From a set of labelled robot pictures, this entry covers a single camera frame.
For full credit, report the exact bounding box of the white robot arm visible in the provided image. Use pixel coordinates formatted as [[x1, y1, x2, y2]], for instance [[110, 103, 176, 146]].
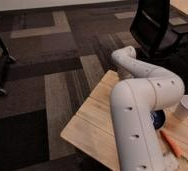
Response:
[[110, 46, 185, 171]]

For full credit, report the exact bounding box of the dark blue ceramic cup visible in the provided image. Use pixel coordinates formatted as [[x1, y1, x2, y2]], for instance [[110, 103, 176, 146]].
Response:
[[151, 110, 166, 130]]

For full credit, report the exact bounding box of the white paper cup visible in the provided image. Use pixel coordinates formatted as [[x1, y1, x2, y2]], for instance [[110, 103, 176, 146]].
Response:
[[173, 95, 188, 120]]

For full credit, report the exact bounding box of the black office chair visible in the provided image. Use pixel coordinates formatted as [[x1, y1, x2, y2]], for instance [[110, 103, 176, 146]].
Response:
[[130, 0, 188, 58]]

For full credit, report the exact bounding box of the orange carrot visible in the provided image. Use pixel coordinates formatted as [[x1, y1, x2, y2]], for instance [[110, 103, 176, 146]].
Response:
[[160, 130, 188, 163]]

